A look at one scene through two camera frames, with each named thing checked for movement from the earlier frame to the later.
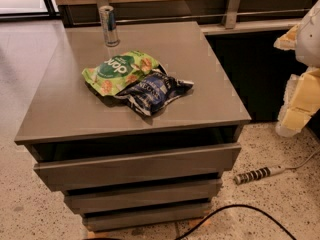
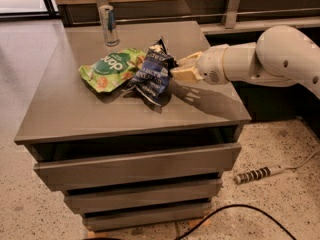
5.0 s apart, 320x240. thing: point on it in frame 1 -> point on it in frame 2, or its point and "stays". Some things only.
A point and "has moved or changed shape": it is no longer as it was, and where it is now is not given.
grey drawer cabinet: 121,170 stays
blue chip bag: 153,90 has moved or changed shape
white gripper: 309,40 -> 212,64
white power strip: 242,178 stays
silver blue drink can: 108,18 stays
